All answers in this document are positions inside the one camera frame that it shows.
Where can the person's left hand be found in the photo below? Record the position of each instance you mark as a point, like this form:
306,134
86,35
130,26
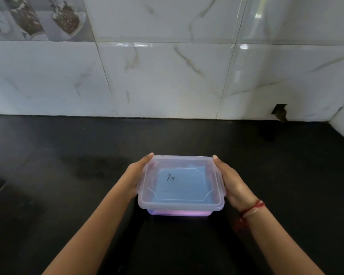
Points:
133,177

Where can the person's right hand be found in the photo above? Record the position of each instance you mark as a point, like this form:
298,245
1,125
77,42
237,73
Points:
236,189

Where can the transparent plastic lid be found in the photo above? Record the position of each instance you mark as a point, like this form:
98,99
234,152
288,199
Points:
177,161

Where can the blue rubber glove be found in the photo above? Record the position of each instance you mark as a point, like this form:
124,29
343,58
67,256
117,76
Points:
186,186

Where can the pink rubber glove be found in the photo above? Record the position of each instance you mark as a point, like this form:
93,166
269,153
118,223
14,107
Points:
183,213

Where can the person's right forearm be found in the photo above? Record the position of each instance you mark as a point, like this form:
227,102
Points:
281,246

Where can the person's left forearm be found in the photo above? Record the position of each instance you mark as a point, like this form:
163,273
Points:
91,237

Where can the dessert picture wall tile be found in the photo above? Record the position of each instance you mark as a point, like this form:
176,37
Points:
37,20

